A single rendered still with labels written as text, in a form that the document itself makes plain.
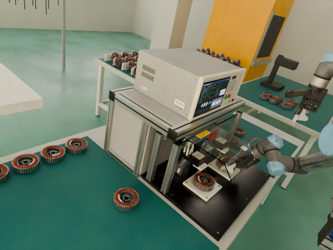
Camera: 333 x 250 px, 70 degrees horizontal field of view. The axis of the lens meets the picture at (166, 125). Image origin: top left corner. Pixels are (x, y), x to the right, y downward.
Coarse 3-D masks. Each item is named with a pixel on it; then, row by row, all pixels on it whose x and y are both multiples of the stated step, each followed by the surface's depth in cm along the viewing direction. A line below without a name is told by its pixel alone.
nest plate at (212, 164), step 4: (216, 160) 144; (208, 164) 139; (212, 164) 139; (216, 164) 140; (212, 168) 137; (216, 168) 137; (220, 172) 135; (224, 172) 135; (224, 176) 133; (228, 176) 133
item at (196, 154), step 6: (186, 156) 121; (192, 156) 118; (198, 156) 119; (204, 156) 120; (180, 162) 126; (192, 162) 119; (198, 162) 117; (204, 162) 122; (198, 168) 118; (204, 168) 119
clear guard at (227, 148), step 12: (216, 132) 114; (228, 132) 116; (204, 144) 102; (216, 144) 104; (228, 144) 107; (240, 144) 109; (216, 156) 96; (228, 156) 98; (240, 156) 103; (228, 168) 95; (240, 168) 101
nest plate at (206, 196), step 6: (186, 180) 123; (192, 180) 124; (186, 186) 120; (192, 186) 120; (216, 186) 124; (198, 192) 117; (204, 192) 118; (210, 192) 119; (216, 192) 121; (204, 198) 115
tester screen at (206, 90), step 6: (228, 78) 116; (204, 84) 100; (210, 84) 104; (216, 84) 109; (222, 84) 114; (204, 90) 103; (210, 90) 107; (216, 90) 112; (204, 96) 106; (210, 96) 110; (198, 102) 104; (204, 102) 108; (210, 102) 113; (198, 108) 107; (198, 114) 110
